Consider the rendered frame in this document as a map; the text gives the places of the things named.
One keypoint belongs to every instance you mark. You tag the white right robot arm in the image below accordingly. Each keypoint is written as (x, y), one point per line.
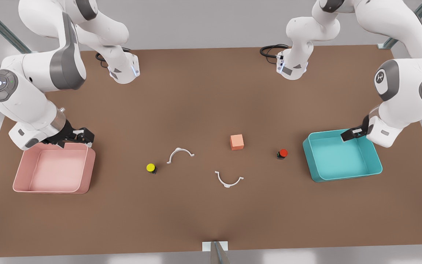
(31, 77)

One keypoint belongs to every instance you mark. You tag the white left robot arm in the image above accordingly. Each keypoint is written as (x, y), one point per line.
(405, 80)

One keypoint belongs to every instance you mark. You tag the blue storage box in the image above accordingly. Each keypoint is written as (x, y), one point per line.
(342, 155)

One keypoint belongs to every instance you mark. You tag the pink storage box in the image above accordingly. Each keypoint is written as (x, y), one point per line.
(54, 168)

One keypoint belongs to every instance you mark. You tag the red button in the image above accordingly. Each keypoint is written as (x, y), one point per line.
(282, 153)

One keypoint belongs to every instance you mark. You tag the yellow button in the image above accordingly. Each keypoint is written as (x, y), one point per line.
(151, 168)

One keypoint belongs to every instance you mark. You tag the orange cube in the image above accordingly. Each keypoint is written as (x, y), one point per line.
(237, 142)

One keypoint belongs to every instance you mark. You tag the white curved bracket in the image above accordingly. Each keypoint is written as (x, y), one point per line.
(180, 154)
(228, 179)

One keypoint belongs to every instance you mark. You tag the silver frame post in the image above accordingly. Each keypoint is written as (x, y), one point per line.
(216, 253)
(2, 26)
(408, 25)

